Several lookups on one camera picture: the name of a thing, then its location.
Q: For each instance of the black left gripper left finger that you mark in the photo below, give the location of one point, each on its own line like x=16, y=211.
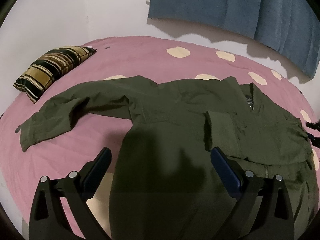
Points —
x=48, y=219

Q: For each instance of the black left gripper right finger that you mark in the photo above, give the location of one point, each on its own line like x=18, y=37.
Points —
x=263, y=209

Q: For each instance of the olive green jacket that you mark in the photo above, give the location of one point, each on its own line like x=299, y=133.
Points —
x=164, y=185

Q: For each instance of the blue curtain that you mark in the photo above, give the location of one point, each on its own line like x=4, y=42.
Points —
x=290, y=27

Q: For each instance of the striped black gold pillow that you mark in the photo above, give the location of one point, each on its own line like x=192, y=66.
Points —
x=50, y=67

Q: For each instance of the pink polka dot bedsheet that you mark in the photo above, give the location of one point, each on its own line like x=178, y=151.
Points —
x=159, y=60

